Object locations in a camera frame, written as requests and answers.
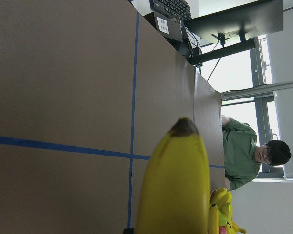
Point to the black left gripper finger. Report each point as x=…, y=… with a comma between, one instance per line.
x=128, y=231

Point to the pink apple in basket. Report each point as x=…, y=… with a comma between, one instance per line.
x=222, y=230

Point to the yellow banana bunch in basket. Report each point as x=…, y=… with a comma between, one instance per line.
x=221, y=211

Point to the person in green sweater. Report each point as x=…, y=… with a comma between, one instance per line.
x=243, y=157

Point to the black keyboard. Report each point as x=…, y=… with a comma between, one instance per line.
x=170, y=8

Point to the black computer monitor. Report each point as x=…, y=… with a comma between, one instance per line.
x=241, y=24

